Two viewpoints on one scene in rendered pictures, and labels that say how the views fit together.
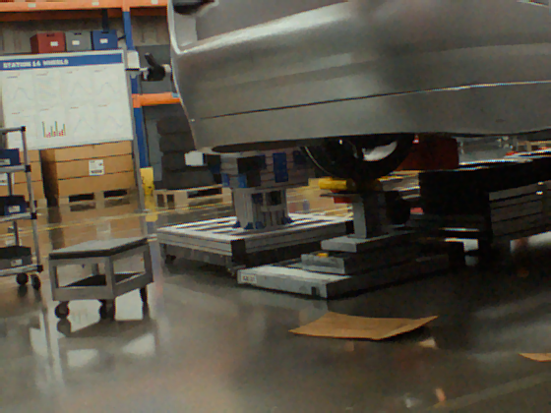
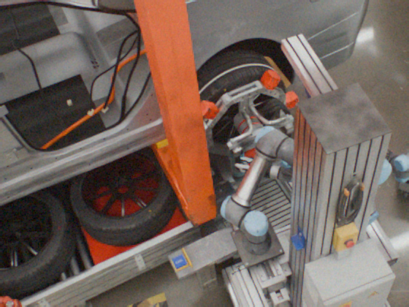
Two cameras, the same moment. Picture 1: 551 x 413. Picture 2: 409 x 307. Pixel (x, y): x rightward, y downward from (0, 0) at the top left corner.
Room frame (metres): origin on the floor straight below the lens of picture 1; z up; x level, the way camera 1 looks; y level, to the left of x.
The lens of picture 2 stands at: (7.18, 0.40, 3.61)
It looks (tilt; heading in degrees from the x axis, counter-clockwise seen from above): 52 degrees down; 190
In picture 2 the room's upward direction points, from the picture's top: 3 degrees counter-clockwise
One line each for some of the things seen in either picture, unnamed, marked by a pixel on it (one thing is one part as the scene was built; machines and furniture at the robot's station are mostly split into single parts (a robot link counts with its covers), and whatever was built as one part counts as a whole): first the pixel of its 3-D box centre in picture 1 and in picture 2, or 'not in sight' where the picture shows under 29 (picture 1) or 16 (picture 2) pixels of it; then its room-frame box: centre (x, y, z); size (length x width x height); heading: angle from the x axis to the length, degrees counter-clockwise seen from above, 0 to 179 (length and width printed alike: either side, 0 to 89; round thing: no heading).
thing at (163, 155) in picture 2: (413, 138); (174, 155); (5.19, -0.44, 0.69); 0.52 x 0.17 x 0.35; 36
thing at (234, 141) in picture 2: not in sight; (238, 121); (5.15, -0.04, 1.03); 0.19 x 0.18 x 0.11; 36
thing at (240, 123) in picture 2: not in sight; (250, 129); (5.05, 0.01, 0.85); 0.21 x 0.14 x 0.14; 36
